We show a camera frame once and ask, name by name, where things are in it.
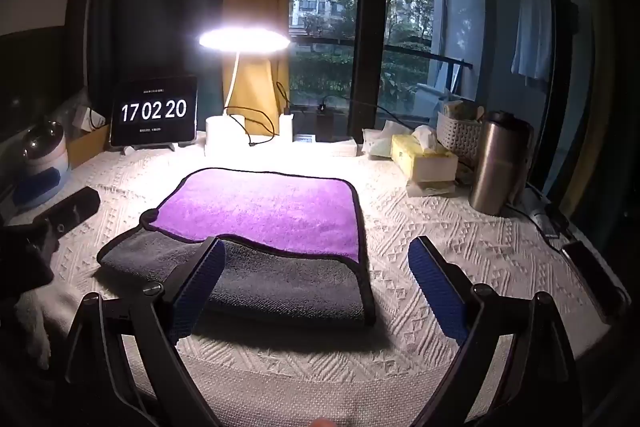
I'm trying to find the white tissue pack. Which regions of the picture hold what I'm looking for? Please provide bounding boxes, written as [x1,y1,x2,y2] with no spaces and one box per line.
[361,120,412,159]

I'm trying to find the black cable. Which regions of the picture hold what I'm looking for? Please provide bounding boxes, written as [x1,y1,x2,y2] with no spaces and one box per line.
[223,82,292,148]

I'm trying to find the yellow tissue box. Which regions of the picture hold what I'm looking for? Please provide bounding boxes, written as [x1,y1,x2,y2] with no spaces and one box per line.
[390,125,459,184]

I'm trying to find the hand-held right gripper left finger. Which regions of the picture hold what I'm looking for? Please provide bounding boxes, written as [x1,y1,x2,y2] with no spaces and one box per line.
[52,236,228,427]

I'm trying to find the white desk lamp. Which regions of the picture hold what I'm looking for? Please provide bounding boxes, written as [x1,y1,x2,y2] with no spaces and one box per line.
[198,25,291,158]

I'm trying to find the black phone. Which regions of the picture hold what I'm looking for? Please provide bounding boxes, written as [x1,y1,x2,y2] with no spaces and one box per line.
[561,241,632,308]

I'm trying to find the white textured tablecloth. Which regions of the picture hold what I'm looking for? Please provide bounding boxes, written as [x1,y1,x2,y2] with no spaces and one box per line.
[10,132,632,427]

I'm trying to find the white and blue round jar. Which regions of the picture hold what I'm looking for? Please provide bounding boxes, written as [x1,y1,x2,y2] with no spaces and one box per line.
[12,119,68,208]

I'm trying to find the tablet with clock display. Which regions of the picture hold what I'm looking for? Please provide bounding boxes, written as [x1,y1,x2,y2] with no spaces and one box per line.
[110,75,199,148]

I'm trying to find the black power bank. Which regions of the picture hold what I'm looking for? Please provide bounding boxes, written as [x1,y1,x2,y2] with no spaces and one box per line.
[315,105,337,142]

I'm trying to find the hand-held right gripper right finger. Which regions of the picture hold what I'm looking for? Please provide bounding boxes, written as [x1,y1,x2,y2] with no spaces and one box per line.
[408,236,585,427]

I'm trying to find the white woven basket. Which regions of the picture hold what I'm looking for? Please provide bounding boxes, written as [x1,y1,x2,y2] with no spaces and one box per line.
[436,99,485,166]

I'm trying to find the flat white box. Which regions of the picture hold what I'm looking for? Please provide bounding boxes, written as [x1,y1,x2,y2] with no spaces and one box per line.
[327,140,358,158]

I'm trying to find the cardboard box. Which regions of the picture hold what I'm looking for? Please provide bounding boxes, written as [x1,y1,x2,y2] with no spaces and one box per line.
[65,106,112,168]

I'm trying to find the purple and grey towel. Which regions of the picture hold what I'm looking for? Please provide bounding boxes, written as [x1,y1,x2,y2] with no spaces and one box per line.
[96,167,377,327]

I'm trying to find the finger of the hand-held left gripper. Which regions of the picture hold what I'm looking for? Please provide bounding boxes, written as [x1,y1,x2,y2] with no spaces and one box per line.
[33,186,102,238]

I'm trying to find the steel thermos bottle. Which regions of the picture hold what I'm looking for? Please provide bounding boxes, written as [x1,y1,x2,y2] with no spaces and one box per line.
[469,110,535,216]

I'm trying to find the white cloth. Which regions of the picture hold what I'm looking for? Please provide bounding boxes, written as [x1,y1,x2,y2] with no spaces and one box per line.
[12,289,55,370]

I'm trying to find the hanging white shirt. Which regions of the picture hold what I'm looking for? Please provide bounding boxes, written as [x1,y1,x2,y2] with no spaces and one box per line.
[510,0,553,85]

